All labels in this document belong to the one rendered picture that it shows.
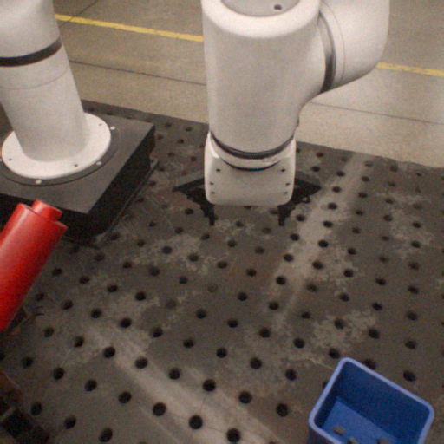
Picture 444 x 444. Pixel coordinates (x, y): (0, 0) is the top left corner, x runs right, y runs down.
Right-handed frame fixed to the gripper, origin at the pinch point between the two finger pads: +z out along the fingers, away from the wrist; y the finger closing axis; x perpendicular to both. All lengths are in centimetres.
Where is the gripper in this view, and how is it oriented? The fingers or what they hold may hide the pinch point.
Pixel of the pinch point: (246, 213)
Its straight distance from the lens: 59.0
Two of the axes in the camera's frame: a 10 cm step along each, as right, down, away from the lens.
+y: -10.0, -0.1, 0.2
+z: 0.2, 4.7, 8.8
